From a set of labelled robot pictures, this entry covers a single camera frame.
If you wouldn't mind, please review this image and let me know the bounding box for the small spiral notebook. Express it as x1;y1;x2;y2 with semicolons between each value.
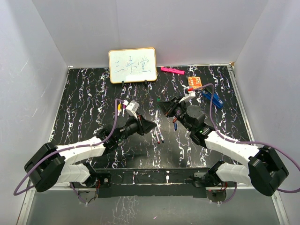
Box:
187;76;202;89

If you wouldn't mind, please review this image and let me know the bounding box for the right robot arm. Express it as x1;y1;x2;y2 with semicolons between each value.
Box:
158;97;289;196

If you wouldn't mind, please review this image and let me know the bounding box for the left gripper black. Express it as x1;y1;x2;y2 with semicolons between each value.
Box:
116;112;157;142

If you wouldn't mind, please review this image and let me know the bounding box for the black base bar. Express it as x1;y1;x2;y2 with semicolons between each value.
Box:
95;168;237;199

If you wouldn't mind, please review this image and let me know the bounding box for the white pen red end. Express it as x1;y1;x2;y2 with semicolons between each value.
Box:
154;130;161;144

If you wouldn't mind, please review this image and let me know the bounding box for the white pen blue end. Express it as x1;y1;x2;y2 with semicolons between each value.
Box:
157;127;165;143

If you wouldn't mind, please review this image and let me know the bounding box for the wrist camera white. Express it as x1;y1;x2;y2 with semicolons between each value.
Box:
126;101;139;119
179;86;195;103

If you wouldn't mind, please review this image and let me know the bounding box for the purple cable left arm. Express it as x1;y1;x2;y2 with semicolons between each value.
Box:
13;98;125;204

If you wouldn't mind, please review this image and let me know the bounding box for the white pen green end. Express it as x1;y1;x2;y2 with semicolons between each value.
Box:
155;109;158;128

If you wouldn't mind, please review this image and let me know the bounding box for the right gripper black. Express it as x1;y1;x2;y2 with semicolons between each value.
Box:
157;96;193;132

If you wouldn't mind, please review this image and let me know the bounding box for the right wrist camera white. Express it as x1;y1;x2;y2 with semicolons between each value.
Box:
179;86;195;103

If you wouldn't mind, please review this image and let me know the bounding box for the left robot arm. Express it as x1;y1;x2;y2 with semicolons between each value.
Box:
24;114;156;192

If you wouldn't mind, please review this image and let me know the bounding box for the aluminium frame rail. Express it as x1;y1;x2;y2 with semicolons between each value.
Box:
206;170;281;191

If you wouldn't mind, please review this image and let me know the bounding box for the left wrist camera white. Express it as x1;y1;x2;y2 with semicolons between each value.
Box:
126;101;139;119

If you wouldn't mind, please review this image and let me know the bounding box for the whiteboard with yellow frame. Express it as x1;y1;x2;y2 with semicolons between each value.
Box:
108;47;158;84

